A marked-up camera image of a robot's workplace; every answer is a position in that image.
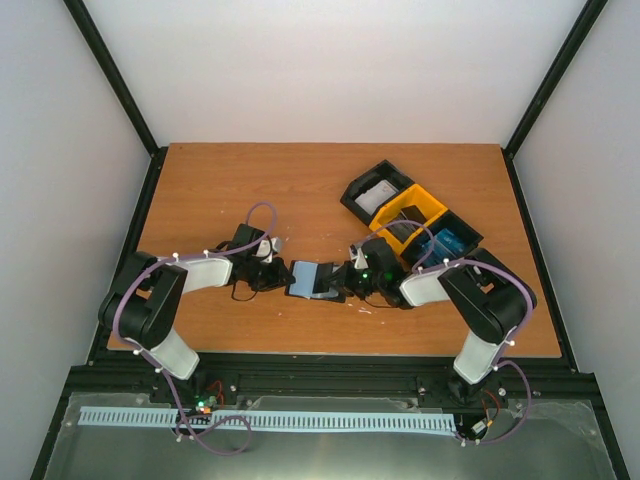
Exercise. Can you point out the right black frame post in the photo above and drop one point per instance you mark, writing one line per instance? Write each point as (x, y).
(571, 45)

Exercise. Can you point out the black cards stack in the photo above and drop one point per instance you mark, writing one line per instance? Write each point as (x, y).
(405, 223)

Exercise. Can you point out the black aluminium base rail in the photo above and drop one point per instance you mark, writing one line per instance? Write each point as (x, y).
(425, 380)

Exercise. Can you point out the green led circuit board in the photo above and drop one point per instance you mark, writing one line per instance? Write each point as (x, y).
(209, 402)

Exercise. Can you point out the light blue cable duct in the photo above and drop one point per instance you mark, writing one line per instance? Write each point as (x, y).
(273, 421)

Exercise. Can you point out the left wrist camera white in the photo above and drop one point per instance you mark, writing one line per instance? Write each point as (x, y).
(267, 249)

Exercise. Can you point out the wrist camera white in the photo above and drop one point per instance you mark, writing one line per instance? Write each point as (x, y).
(267, 249)
(357, 257)

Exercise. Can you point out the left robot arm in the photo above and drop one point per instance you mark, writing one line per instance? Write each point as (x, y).
(141, 306)

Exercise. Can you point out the black bin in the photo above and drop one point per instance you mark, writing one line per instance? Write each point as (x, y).
(415, 250)
(384, 170)

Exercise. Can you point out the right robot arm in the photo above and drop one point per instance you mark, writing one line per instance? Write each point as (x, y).
(493, 301)

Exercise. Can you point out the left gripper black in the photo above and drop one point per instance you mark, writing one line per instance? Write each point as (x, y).
(276, 278)

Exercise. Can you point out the black leather card holder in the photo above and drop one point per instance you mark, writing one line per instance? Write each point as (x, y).
(303, 273)

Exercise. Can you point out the white cards stack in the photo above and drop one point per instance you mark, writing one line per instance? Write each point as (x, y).
(376, 196)

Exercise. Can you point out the left black frame post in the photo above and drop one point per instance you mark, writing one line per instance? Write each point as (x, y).
(91, 34)

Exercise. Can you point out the black frame post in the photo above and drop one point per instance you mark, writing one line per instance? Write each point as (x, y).
(91, 34)
(571, 45)

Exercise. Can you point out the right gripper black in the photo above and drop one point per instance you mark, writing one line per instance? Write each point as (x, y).
(343, 277)

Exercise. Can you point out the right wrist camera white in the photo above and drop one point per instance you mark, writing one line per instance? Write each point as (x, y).
(357, 257)

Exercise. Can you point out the blue cards stack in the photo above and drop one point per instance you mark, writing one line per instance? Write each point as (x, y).
(447, 244)

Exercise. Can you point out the yellow bin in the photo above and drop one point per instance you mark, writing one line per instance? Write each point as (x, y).
(414, 195)

